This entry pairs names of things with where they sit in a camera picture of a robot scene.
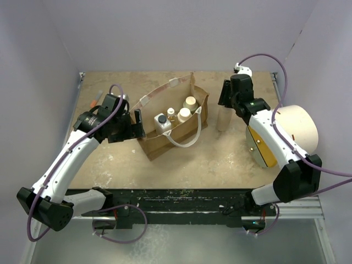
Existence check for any clear amber liquid bottle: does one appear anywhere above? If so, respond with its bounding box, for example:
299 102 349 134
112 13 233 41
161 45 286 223
167 107 178 129

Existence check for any cream cylinder with orange lid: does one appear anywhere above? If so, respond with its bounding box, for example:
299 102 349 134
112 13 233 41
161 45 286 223
246 105 318 168

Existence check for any aluminium frame rail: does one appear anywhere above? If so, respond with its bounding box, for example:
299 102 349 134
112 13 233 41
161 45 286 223
271 71 325 221

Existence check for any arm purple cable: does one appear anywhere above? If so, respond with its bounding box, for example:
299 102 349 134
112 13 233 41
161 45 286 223
27 84 124 243
238 53 352 197

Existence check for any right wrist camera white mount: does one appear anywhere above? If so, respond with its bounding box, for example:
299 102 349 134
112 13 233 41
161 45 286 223
233 63 252 77

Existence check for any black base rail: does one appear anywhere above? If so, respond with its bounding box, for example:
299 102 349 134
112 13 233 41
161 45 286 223
83 189 277 229

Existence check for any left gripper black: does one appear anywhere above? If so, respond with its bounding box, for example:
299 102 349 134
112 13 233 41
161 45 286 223
108 109 145 143

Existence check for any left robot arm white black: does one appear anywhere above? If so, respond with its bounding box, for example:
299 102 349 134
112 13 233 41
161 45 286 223
16 94 146 232

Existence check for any cream round bottle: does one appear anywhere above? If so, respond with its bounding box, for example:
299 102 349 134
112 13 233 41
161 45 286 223
177 107 192 124

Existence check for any small orange capped tube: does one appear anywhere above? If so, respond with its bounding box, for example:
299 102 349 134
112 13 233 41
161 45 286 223
90 90 103 108

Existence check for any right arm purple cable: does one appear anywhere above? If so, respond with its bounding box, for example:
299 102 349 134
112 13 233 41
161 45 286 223
238 53 352 197

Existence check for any brown burlap canvas bag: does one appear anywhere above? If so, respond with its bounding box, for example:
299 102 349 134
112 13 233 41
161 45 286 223
131 73 209 161

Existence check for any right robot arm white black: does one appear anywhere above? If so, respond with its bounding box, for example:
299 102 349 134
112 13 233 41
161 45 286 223
218 74 322 215

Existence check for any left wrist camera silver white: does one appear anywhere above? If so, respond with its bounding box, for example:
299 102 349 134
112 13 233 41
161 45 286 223
122 94 129 102

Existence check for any white bottle with black cap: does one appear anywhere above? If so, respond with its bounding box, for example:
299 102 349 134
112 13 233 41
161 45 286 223
154 113 172 135

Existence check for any tan pump lotion bottle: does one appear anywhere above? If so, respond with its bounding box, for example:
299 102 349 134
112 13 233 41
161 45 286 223
216 106 233 132

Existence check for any beige jar at bag rear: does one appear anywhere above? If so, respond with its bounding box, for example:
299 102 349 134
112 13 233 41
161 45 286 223
183 96 199 114

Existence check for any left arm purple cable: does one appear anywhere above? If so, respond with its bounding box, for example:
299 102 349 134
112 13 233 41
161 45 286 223
27 84 124 243

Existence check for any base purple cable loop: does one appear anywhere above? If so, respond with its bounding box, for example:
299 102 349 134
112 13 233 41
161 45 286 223
92 203 149 244

